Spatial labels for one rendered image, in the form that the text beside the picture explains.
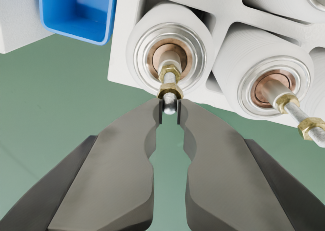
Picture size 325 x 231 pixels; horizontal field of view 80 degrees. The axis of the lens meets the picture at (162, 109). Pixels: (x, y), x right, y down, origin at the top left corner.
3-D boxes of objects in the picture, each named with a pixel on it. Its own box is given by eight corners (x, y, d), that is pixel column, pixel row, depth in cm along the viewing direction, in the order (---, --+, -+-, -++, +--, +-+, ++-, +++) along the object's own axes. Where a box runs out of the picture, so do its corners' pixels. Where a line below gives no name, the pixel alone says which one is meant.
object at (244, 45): (201, 70, 40) (221, 122, 24) (207, 19, 35) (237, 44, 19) (248, 71, 39) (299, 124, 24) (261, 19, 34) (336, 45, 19)
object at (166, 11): (137, 7, 34) (110, 22, 19) (192, -7, 33) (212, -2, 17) (150, 60, 39) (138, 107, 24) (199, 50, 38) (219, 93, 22)
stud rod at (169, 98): (176, 68, 19) (180, 109, 12) (169, 74, 19) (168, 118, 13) (170, 60, 18) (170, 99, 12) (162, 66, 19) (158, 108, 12)
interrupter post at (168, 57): (155, 51, 20) (153, 61, 17) (178, 46, 20) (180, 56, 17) (161, 73, 21) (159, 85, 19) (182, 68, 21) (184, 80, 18)
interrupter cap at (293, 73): (230, 115, 24) (231, 118, 23) (244, 53, 20) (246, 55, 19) (292, 116, 24) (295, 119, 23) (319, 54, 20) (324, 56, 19)
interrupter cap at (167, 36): (124, 31, 19) (123, 32, 19) (201, 13, 18) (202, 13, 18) (144, 97, 23) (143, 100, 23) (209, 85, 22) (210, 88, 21)
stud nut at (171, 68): (184, 76, 17) (184, 79, 17) (169, 87, 18) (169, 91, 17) (169, 59, 17) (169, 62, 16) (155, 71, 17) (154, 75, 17)
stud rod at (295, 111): (271, 98, 21) (317, 148, 14) (274, 90, 20) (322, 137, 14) (281, 98, 21) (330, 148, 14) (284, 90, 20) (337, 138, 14)
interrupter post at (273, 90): (257, 96, 23) (269, 112, 20) (262, 77, 21) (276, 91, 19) (278, 97, 23) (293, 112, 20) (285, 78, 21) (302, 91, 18)
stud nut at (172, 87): (187, 95, 14) (188, 101, 14) (169, 108, 15) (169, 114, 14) (169, 76, 13) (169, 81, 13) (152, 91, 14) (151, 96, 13)
